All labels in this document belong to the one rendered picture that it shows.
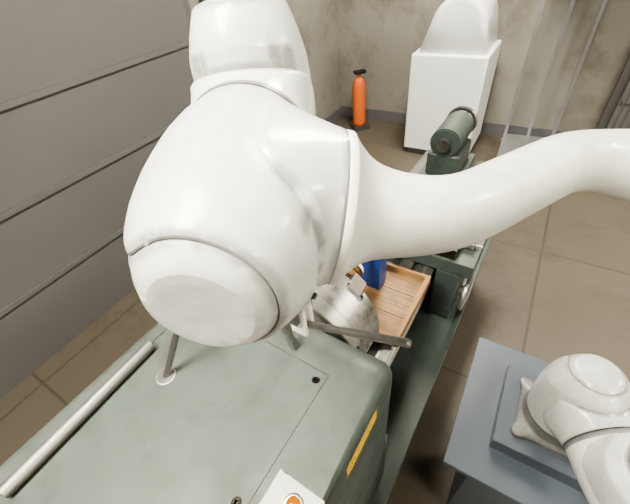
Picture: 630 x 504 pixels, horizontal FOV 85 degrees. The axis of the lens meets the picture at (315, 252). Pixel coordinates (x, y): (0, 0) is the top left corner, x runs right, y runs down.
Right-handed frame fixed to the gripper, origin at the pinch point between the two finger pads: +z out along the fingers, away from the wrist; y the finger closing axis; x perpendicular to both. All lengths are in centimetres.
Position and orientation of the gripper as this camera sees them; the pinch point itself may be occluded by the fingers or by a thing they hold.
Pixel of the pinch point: (301, 315)
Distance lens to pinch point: 55.8
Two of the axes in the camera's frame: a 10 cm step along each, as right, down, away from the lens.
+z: 1.0, 7.3, 6.7
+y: 5.4, -6.1, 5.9
